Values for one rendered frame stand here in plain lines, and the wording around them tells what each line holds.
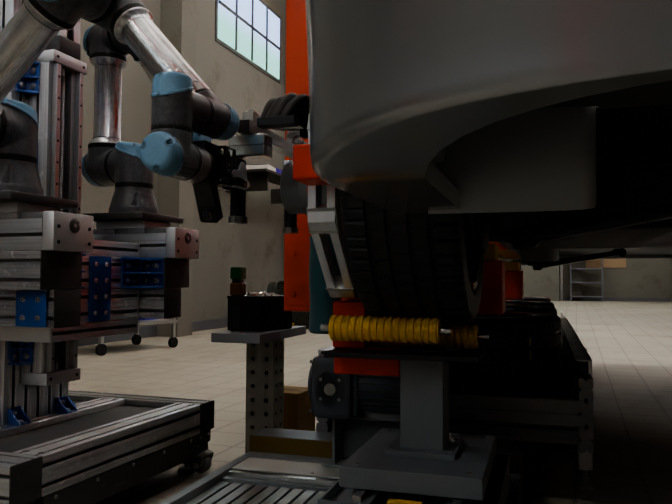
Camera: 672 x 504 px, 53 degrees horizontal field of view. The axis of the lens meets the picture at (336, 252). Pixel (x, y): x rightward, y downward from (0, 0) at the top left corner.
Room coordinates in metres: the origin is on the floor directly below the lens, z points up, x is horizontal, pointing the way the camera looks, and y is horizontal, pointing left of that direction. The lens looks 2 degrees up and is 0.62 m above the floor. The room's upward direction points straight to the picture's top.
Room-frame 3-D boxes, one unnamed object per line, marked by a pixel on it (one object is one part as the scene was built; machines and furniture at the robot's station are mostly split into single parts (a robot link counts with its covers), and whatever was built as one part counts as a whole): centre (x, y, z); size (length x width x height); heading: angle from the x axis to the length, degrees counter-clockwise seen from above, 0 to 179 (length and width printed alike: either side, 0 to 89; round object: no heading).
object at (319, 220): (1.66, -0.05, 0.85); 0.54 x 0.07 x 0.54; 163
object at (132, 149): (2.13, 0.64, 0.98); 0.13 x 0.12 x 0.14; 56
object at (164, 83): (1.29, 0.30, 0.95); 0.11 x 0.08 x 0.11; 154
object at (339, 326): (1.52, -0.11, 0.51); 0.29 x 0.06 x 0.06; 73
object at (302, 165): (1.36, 0.04, 0.85); 0.09 x 0.08 x 0.07; 163
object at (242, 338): (2.35, 0.25, 0.44); 0.43 x 0.17 x 0.03; 163
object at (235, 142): (1.56, 0.20, 0.93); 0.09 x 0.05 x 0.05; 73
